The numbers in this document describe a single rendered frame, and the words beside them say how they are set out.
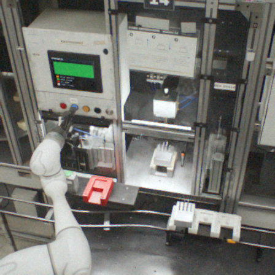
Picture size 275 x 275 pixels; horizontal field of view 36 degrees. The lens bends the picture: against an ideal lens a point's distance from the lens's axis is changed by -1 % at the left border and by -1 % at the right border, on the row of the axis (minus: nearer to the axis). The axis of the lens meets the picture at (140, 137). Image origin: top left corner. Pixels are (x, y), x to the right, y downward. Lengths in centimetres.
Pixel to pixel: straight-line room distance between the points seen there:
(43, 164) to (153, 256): 90
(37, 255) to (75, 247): 12
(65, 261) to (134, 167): 119
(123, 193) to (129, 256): 34
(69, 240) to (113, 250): 97
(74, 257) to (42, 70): 99
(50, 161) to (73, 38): 54
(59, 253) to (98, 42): 92
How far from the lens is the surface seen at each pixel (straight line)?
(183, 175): 249
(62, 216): 158
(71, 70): 200
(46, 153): 185
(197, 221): 231
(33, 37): 203
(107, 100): 206
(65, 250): 146
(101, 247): 246
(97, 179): 241
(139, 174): 249
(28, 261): 145
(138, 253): 242
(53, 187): 191
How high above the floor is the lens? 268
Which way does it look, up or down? 41 degrees down
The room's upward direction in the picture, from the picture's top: 1 degrees counter-clockwise
